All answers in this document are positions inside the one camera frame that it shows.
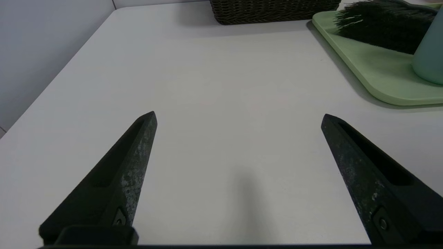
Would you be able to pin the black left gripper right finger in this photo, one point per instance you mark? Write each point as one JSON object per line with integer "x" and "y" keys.
{"x": 380, "y": 193}

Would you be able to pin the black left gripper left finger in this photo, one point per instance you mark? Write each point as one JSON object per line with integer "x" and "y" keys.
{"x": 114, "y": 186}

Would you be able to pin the light blue plastic cup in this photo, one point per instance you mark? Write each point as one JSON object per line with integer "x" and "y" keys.
{"x": 431, "y": 55}

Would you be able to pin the dark brown wicker basket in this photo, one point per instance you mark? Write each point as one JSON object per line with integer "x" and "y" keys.
{"x": 273, "y": 10}

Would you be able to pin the light green plastic tray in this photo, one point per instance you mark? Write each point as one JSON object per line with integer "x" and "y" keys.
{"x": 380, "y": 72}

